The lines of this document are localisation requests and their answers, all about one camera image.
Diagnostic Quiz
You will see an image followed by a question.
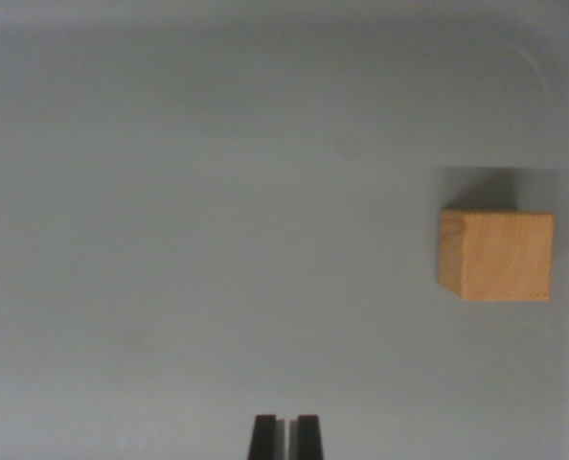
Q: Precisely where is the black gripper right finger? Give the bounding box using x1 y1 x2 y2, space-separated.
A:
288 414 326 460

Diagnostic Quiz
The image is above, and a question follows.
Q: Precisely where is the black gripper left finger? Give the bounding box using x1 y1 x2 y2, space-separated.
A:
248 414 286 460

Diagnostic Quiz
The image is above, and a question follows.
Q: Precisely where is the wooden cube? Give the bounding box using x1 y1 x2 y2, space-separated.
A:
438 208 556 303

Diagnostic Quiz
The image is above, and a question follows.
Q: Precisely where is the grey plastic bin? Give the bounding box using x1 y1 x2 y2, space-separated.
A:
0 0 569 460

